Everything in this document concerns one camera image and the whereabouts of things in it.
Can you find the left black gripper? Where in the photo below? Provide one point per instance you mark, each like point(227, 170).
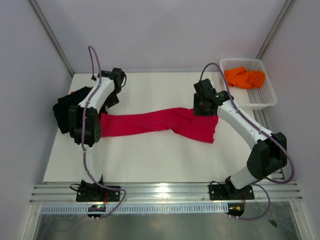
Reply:
point(111, 102)

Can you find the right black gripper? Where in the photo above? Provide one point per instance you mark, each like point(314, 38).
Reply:
point(197, 112)

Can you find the magenta t shirt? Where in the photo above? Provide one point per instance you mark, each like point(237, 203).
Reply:
point(179, 120)

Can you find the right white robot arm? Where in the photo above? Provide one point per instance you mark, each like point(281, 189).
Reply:
point(268, 149)

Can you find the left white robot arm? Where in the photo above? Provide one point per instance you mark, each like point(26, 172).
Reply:
point(86, 130)

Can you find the orange t shirt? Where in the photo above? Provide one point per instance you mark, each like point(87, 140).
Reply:
point(242, 78)

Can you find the black folded t shirt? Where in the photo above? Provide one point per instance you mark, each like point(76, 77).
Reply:
point(60, 110)

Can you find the right black controller board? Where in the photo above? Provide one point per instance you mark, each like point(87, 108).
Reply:
point(235, 210)

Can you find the black controller board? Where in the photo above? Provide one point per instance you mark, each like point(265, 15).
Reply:
point(235, 210)
point(96, 211)

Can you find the left black controller board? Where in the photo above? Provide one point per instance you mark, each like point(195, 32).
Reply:
point(96, 211)

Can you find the aluminium side rail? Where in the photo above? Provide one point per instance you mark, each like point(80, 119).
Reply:
point(260, 117)

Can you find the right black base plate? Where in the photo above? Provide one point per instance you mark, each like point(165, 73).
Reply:
point(223, 192)

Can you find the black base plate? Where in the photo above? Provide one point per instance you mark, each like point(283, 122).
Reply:
point(94, 193)
point(223, 192)

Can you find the aluminium front rail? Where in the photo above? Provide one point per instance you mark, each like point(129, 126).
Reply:
point(139, 193)

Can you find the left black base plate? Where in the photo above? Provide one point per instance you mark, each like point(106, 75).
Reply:
point(94, 193)

